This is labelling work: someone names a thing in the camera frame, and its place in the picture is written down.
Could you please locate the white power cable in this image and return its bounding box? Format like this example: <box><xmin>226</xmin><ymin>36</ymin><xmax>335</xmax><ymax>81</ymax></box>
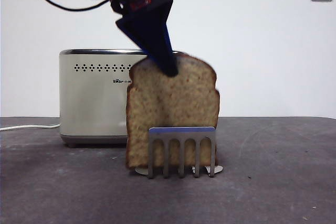
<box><xmin>0</xmin><ymin>123</ymin><xmax>61</xmax><ymax>132</ymax></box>

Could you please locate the cream and chrome toaster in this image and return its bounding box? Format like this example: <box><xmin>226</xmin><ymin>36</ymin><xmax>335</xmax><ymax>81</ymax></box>
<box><xmin>59</xmin><ymin>49</ymin><xmax>188</xmax><ymax>148</ymax></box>

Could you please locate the brown bread slice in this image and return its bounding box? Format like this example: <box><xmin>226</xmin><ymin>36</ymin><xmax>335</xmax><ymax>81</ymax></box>
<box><xmin>125</xmin><ymin>52</ymin><xmax>221</xmax><ymax>169</ymax></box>

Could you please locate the stainless steel bread rack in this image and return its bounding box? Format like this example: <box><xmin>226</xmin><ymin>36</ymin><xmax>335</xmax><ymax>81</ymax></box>
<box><xmin>135</xmin><ymin>126</ymin><xmax>224</xmax><ymax>179</ymax></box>

